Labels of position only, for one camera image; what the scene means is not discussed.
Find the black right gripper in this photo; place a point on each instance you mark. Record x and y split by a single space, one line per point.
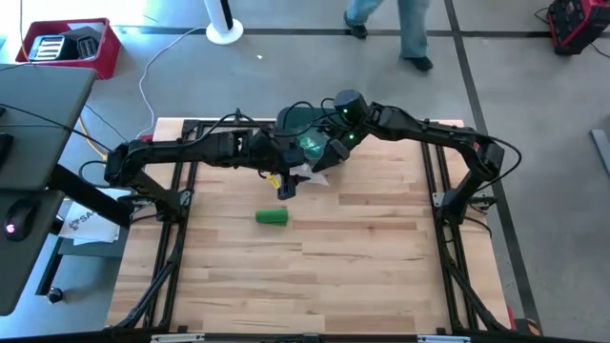
340 145

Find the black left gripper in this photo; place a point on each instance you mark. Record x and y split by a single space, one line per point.
281 152

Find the clear plastic bag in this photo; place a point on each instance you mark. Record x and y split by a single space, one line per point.
314 148
312 175

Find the teal elastic bandage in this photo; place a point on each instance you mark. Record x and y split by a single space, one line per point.
312 143

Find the green elastic bandage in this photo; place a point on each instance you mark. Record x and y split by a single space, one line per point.
271 216

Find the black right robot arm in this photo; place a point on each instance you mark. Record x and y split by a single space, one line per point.
429 131

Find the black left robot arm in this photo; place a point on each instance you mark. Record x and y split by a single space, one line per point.
181 150

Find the dark teal plastic bin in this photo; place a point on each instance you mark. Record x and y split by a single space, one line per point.
293 116

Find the person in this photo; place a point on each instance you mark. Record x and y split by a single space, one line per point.
412 28

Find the black desk leg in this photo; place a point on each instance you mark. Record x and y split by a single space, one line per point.
86 195

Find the white printed paper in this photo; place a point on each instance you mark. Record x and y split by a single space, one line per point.
90 228

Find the red plastic crate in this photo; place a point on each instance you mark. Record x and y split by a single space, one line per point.
102 64

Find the black appliance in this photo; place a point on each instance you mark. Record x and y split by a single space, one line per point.
86 43

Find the grey desk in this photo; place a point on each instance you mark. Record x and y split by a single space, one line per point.
43 119
24 267

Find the grey metal plate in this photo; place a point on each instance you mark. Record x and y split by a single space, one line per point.
601 152

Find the black caster wheel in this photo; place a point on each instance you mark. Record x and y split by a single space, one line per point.
54 295

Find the silver black toaster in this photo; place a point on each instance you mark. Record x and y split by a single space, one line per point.
50 48

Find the black computer mouse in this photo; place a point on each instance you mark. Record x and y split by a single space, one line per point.
21 216

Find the red black equipment case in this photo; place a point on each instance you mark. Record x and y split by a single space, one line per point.
579 24

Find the black table frame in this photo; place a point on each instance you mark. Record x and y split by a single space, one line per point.
448 267

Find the white pedestal stand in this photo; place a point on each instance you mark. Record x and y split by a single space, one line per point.
224 31

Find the silver bracket bar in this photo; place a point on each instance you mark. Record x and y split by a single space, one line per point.
443 339
178 338

